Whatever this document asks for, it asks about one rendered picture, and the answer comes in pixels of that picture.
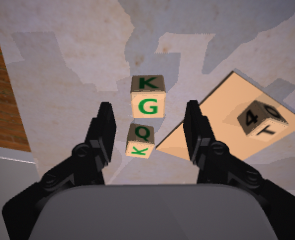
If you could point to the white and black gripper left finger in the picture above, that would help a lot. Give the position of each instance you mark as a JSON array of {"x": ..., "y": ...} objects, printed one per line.
[{"x": 83, "y": 167}]

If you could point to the tan flat mat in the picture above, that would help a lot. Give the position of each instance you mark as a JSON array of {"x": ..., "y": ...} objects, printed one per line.
[{"x": 222, "y": 106}]

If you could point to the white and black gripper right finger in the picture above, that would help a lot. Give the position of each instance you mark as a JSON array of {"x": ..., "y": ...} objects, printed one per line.
[{"x": 218, "y": 166}]

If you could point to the wooden letter block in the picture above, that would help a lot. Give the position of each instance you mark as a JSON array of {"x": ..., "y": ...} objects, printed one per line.
[
  {"x": 261, "y": 121},
  {"x": 148, "y": 96},
  {"x": 140, "y": 141}
]

